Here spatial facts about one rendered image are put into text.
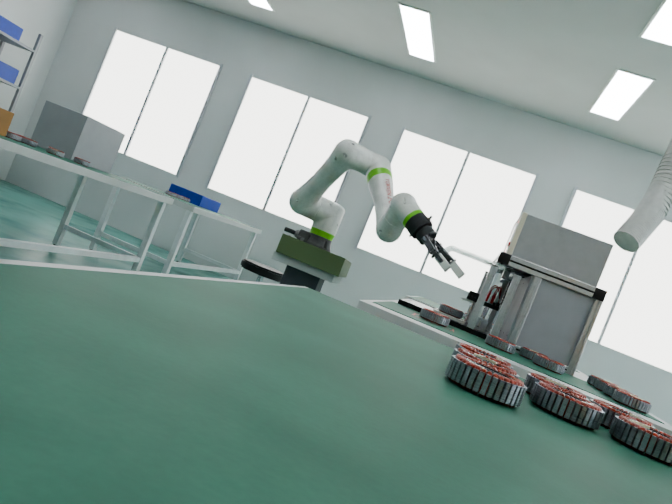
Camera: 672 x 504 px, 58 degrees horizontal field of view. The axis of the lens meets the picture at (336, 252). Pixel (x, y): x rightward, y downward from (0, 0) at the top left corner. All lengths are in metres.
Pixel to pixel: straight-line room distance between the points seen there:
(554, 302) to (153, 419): 2.38
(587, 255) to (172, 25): 7.47
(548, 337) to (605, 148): 5.47
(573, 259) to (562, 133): 5.22
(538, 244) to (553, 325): 0.36
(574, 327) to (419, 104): 5.64
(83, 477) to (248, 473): 0.08
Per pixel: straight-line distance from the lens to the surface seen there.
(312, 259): 2.88
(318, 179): 2.84
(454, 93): 7.96
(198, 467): 0.29
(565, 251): 2.74
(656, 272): 7.85
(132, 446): 0.29
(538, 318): 2.62
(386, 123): 7.90
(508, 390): 0.86
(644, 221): 4.06
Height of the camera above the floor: 0.86
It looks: level
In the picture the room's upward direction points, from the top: 22 degrees clockwise
